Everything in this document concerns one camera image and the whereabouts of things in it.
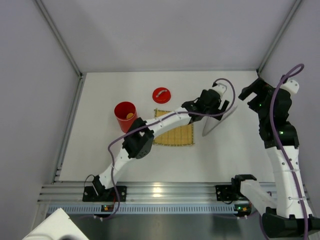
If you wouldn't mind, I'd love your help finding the red round lid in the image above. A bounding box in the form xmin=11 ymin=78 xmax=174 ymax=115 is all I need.
xmin=152 ymin=87 xmax=172 ymax=104

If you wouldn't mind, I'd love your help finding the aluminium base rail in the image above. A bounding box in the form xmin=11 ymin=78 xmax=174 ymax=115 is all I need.
xmin=37 ymin=181 xmax=276 ymax=204

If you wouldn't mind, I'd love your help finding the round yellow biscuit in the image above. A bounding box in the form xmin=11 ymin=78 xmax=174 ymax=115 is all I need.
xmin=126 ymin=112 xmax=134 ymax=120

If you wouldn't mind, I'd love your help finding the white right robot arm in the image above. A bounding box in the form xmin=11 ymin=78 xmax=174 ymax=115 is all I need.
xmin=231 ymin=78 xmax=320 ymax=238

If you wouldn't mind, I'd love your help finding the red cylindrical container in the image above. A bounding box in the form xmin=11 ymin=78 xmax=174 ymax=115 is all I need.
xmin=114 ymin=101 xmax=138 ymax=133

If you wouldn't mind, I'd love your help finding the white box corner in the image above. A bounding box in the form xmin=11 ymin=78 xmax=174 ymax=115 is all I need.
xmin=23 ymin=208 xmax=88 ymax=240

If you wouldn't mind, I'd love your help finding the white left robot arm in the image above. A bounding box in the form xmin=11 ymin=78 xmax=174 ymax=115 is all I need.
xmin=82 ymin=84 xmax=235 ymax=202

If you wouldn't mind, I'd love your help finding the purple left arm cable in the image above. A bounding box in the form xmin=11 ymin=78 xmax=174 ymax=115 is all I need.
xmin=107 ymin=78 xmax=237 ymax=221

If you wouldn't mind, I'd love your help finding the slotted grey cable duct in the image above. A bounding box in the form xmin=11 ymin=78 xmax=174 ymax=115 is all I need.
xmin=47 ymin=203 xmax=238 ymax=215

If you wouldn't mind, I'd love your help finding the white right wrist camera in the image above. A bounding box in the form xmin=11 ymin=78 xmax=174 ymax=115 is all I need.
xmin=280 ymin=77 xmax=300 ymax=95

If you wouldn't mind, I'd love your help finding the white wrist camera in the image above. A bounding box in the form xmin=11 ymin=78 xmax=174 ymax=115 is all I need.
xmin=212 ymin=82 xmax=228 ymax=98
xmin=280 ymin=77 xmax=300 ymax=95

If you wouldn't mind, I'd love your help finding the woven bamboo mat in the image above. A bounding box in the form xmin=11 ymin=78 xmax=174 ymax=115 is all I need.
xmin=153 ymin=124 xmax=195 ymax=147

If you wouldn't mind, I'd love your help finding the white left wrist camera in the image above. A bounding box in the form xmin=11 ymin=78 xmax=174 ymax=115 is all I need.
xmin=212 ymin=82 xmax=228 ymax=98

